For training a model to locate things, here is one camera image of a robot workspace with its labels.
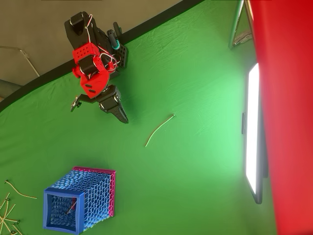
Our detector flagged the white flexible cable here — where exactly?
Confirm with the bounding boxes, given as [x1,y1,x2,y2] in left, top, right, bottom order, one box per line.
[4,180,38,199]
[145,114,176,147]

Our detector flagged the blue and pink lattice basket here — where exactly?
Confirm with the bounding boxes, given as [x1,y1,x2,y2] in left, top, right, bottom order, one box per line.
[43,166,116,234]

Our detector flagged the green cloth with black border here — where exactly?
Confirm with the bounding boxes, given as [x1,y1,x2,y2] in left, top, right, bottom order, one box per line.
[0,0,278,235]

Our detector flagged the thin white metal rod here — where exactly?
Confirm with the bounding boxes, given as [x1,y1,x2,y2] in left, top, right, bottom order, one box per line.
[0,46,40,77]

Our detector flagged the flat LED light panel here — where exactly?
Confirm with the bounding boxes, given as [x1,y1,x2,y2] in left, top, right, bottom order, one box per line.
[241,63,269,205]

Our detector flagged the chrome metal stand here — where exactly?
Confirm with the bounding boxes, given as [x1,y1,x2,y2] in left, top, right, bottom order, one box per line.
[228,0,255,50]

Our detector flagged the red blurred foreground object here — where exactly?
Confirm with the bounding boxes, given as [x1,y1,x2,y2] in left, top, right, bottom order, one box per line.
[248,0,313,235]

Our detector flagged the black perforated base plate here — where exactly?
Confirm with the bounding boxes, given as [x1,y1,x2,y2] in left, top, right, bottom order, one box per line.
[114,44,129,70]

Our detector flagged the black clamp handle teal ring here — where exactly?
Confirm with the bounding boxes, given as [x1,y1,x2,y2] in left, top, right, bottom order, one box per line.
[107,29,120,51]

